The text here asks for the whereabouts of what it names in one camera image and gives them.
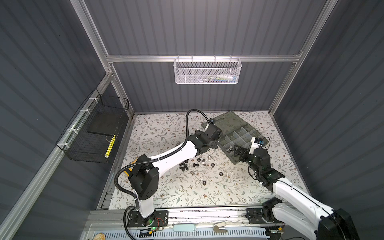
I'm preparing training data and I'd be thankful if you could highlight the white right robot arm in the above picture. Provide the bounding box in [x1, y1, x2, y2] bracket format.
[233, 144, 360, 240]

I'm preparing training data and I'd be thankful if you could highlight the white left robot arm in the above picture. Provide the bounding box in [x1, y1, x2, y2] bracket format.
[129, 124, 223, 218]

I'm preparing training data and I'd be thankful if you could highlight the clear green organizer box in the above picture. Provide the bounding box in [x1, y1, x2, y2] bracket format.
[213, 111, 269, 165]

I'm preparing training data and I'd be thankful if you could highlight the black bolts cluster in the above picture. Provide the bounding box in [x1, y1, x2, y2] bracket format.
[179, 160, 189, 172]

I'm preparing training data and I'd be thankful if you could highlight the blue lego-like block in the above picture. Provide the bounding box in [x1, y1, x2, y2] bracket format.
[301, 217, 318, 227]

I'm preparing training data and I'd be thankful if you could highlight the yellow calculator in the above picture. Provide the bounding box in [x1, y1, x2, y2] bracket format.
[124, 168, 132, 177]

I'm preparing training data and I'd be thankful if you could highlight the yellow marker in basket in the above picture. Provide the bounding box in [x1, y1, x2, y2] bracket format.
[105, 135, 116, 159]

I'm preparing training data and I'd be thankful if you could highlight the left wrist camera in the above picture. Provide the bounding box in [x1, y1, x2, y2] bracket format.
[251, 137, 265, 151]

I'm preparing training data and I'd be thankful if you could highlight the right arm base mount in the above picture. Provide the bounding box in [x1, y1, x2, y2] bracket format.
[245, 198, 283, 224]

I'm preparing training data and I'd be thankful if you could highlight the white wire mesh basket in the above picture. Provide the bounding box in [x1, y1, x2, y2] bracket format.
[173, 58, 242, 85]

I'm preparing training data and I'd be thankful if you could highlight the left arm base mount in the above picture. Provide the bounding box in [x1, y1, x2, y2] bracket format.
[127, 210, 169, 228]

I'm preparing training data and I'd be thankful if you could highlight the black corrugated cable hose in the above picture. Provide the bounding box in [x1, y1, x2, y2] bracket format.
[113, 109, 215, 240]

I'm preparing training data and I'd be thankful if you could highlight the black wire wall basket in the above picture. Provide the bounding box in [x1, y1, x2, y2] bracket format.
[57, 90, 130, 164]

